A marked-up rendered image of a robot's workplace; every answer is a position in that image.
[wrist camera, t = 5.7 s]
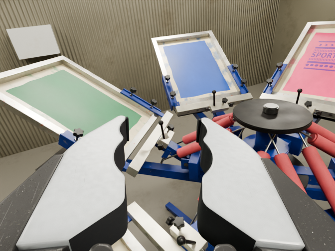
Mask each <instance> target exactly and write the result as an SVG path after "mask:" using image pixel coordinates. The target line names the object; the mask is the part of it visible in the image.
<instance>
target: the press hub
mask: <svg viewBox="0 0 335 251"><path fill-rule="evenodd" d="M232 114H233V118H234V119H235V120H236V121H237V122H238V123H239V124H240V125H242V126H244V127H246V128H248V129H251V130H254V131H256V134H252V135H250V136H247V137H246V138H244V140H243V141H244V142H245V143H247V144H248V145H249V146H250V147H251V148H252V149H253V150H254V151H256V152H258V151H265V149H266V147H267V146H268V144H269V142H270V140H271V139H270V137H269V135H268V134H269V133H270V134H271V136H273V134H276V135H275V137H274V139H273V140H274V142H275V144H276V146H277V148H278V151H279V153H285V154H287V155H288V157H289V159H290V161H291V163H292V165H295V166H304V165H303V164H302V163H301V162H300V161H299V160H298V159H296V158H295V157H294V156H292V155H291V154H289V146H288V145H287V143H286V142H285V141H283V140H282V139H280V138H278V134H291V133H297V132H301V131H304V130H306V129H308V128H309V127H310V126H311V125H312V122H313V119H314V118H313V115H312V113H311V112H310V111H309V110H307V109H306V108H304V107H302V106H300V105H298V104H295V103H292V102H288V101H284V100H277V99H253V100H247V101H244V102H241V103H239V104H238V105H236V106H235V107H234V109H233V113H232ZM267 153H268V154H269V155H270V157H271V158H270V160H271V161H272V162H274V163H275V161H274V159H273V158H274V156H275V155H277V152H276V149H275V147H274V145H273V143H271V144H270V146H269V148H268V150H267ZM275 164H276V163H275ZM297 175H298V177H299V179H300V181H301V183H302V185H303V187H304V189H306V187H307V185H308V181H309V176H308V175H300V174H297Z"/></svg>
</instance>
